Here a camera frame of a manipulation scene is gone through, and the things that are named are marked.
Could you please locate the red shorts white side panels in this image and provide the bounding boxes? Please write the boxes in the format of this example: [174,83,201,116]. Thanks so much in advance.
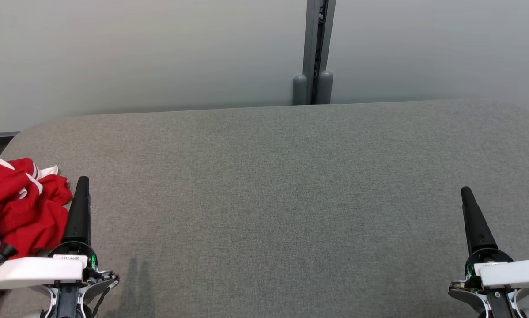
[0,194,71,262]

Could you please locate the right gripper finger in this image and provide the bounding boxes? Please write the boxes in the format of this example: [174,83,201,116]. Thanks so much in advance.
[461,187,498,256]

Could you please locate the grey metal partition post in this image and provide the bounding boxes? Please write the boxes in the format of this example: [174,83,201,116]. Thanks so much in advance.
[302,0,336,106]

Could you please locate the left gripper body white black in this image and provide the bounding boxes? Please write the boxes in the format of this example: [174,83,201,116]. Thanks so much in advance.
[0,241,120,301]

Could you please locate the grey rounded post foot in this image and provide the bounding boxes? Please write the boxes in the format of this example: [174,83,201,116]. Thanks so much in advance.
[316,71,334,105]
[293,74,308,106]

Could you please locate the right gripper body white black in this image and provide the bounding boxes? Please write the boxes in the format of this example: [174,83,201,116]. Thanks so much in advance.
[449,248,529,305]

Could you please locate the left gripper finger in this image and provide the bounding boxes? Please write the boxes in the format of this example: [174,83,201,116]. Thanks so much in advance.
[63,176,91,244]

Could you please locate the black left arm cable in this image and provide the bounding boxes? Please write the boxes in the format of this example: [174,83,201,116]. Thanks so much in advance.
[91,286,116,317]

